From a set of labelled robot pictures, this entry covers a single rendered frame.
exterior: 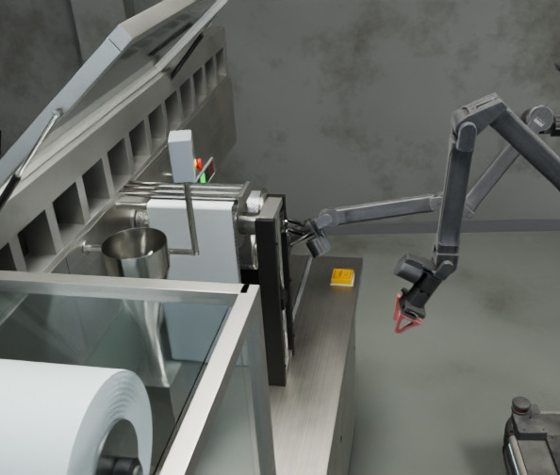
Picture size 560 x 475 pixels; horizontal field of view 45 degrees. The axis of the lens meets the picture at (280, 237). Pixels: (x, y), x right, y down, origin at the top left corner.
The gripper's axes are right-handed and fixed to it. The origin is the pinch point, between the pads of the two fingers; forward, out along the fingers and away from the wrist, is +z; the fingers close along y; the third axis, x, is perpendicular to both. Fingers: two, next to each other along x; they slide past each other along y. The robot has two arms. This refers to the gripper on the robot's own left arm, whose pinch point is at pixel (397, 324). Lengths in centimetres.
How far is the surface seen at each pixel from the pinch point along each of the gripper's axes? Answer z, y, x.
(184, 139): -33, 22, -76
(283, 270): 2.1, -4.2, -35.9
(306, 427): 25.5, 26.0, -15.1
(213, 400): -32, 92, -56
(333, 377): 22.0, 5.9, -9.0
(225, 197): -12, -3, -60
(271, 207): -18, 2, -48
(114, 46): -57, 55, -90
